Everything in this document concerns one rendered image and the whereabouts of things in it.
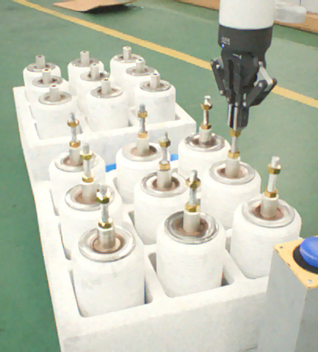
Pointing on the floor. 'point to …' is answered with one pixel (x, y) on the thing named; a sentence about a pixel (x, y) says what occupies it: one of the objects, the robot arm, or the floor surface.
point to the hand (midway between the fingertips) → (237, 115)
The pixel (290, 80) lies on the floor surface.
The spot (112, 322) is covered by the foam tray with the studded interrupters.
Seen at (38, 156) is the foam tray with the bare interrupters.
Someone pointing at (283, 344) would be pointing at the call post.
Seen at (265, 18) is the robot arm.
